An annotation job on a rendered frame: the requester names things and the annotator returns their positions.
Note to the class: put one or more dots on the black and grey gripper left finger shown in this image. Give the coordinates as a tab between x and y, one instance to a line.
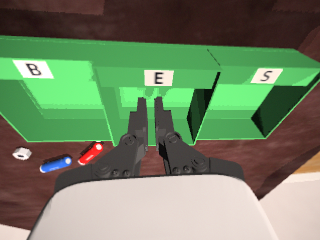
122	161

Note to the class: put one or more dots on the red battery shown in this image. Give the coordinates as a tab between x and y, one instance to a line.
90	153

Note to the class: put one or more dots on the blue battery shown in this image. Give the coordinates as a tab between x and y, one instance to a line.
56	164

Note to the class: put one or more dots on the green rack of bins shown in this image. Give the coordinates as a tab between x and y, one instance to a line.
72	108

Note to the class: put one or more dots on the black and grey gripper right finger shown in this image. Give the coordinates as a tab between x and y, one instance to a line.
179	157

